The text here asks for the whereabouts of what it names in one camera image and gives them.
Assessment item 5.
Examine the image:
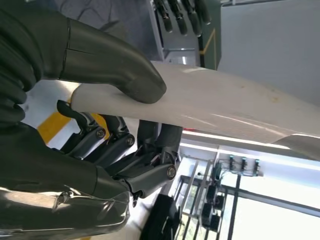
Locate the black ribbed box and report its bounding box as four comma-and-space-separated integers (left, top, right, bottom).
139, 193, 183, 240

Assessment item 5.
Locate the black power adapter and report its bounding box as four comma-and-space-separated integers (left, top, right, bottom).
200, 202, 214, 220
205, 184, 219, 204

